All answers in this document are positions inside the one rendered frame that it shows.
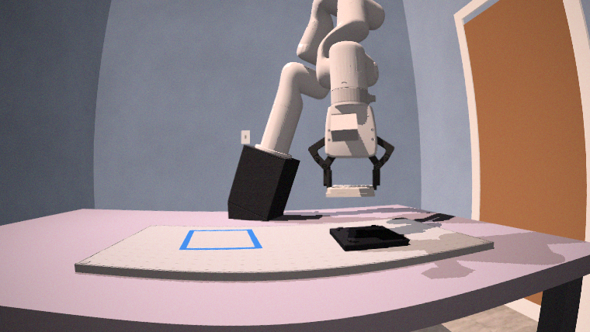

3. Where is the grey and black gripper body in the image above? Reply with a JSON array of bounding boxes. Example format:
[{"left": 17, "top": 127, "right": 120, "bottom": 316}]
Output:
[{"left": 325, "top": 102, "right": 377, "bottom": 158}]

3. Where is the blue tape outline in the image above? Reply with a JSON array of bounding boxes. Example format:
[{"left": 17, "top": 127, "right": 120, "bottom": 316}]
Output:
[{"left": 179, "top": 230, "right": 262, "bottom": 250}]

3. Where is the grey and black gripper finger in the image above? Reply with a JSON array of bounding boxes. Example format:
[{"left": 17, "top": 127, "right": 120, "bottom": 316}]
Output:
[
  {"left": 369, "top": 137, "right": 394, "bottom": 190},
  {"left": 308, "top": 137, "right": 336, "bottom": 188}
]

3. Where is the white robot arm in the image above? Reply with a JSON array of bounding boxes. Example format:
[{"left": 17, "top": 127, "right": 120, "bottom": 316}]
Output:
[{"left": 255, "top": 0, "right": 385, "bottom": 159}]

